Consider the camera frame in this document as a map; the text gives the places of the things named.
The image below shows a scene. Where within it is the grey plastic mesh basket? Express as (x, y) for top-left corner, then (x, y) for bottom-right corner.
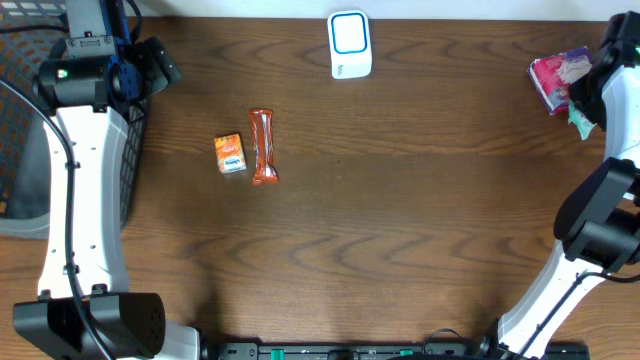
(1, 0), (149, 239)

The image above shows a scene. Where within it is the purple snack packet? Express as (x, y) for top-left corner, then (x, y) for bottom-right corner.
(527, 46), (592, 115)

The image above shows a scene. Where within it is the teal snack wrapper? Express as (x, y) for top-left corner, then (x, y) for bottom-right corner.
(568, 100), (595, 140)

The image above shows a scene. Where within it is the small orange box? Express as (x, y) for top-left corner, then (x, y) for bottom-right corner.
(214, 134), (246, 174)

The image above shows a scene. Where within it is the black left camera cable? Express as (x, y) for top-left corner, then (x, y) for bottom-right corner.
(0, 24), (119, 360)

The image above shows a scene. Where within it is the orange red snack bar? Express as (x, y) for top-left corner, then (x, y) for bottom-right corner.
(249, 109), (279, 185)

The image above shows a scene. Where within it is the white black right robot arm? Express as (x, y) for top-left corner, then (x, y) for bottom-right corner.
(478, 11), (639, 359)

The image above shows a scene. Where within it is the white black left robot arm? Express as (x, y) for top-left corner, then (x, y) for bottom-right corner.
(13, 0), (212, 360)

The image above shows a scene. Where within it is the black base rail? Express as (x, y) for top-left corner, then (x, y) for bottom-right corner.
(200, 341), (514, 360)

